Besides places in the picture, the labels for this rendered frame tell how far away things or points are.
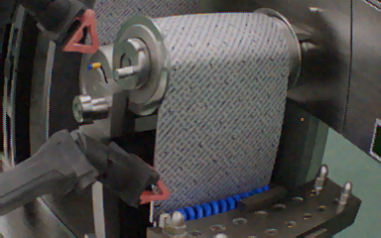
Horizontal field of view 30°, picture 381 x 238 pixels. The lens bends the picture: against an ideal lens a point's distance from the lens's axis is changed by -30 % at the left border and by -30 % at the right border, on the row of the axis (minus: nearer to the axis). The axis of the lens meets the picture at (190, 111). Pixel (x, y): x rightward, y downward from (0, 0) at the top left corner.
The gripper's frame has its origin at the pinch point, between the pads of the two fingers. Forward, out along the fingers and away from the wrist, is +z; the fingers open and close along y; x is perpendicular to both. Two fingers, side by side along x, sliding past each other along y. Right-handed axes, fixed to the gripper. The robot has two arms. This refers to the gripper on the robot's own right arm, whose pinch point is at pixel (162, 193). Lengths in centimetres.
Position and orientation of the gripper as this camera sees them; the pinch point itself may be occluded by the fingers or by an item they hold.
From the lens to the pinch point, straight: 134.7
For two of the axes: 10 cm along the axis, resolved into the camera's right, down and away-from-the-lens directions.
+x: 5.1, -8.6, -0.3
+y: 5.9, 3.8, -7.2
